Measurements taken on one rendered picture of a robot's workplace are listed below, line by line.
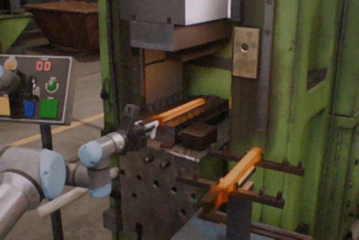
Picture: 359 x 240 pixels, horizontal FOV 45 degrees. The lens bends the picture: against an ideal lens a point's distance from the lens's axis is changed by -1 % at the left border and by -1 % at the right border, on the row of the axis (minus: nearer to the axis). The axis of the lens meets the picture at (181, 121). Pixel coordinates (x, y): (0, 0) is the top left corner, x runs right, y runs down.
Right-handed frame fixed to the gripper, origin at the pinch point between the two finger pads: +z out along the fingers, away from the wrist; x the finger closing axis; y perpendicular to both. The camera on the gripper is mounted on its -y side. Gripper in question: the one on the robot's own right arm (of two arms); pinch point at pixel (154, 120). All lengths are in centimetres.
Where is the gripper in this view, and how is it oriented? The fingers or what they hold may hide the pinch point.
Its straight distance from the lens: 164.1
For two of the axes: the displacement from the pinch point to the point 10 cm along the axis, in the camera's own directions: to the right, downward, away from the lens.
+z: 5.7, -2.7, 7.8
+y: 0.0, 9.5, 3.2
